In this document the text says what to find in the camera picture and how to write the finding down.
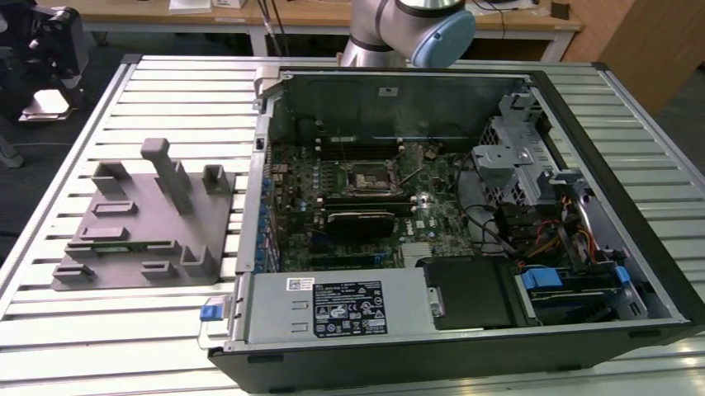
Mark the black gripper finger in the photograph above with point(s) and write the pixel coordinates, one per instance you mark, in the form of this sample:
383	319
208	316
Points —
71	92
13	90

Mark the silver CPU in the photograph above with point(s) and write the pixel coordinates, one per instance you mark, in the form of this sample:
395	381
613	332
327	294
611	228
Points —
51	101

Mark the grey chair base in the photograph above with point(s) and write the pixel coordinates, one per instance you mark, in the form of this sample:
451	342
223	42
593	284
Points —
9	158

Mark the white paper box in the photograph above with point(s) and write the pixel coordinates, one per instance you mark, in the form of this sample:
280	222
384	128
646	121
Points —
189	5

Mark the wooden desk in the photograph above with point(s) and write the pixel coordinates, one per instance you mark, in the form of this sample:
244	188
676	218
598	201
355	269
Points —
220	17

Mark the small white box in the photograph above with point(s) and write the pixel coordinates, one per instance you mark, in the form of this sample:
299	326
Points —
228	3

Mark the grey parts rack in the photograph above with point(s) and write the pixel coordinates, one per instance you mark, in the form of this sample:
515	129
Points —
159	231

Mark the green RAM stick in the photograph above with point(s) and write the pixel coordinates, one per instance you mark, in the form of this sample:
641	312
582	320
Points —
129	248

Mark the black RAM slot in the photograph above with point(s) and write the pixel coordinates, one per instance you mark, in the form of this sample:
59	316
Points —
358	142
358	147
358	154

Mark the blue case latch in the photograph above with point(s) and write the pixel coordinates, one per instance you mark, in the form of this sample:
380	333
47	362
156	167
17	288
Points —
211	313

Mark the black graphics card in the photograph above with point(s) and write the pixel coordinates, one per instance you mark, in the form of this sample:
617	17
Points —
358	224

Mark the grey power supply unit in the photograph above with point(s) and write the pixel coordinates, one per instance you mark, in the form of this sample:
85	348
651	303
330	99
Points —
275	305

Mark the silver finned heat sink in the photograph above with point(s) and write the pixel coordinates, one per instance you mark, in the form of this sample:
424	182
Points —
416	251

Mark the green motherboard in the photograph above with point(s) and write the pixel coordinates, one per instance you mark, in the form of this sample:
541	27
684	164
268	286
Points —
441	239

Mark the metal drive cage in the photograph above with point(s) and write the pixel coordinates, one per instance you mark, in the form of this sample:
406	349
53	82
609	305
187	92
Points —
506	165

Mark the black open PC case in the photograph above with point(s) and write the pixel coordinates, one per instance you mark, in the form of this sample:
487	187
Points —
384	367

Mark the black plastic shroud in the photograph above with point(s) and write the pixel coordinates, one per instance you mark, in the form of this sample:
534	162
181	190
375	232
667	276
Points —
473	293

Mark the small black box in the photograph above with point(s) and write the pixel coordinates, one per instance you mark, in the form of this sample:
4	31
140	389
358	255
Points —
561	10

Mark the blue disk carrier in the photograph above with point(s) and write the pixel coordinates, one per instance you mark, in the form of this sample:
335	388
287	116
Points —
542	280

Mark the wooden cabinet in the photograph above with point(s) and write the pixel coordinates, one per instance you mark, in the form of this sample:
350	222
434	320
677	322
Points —
649	41

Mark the blue plastic tab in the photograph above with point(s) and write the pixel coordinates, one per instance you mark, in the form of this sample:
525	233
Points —
622	277

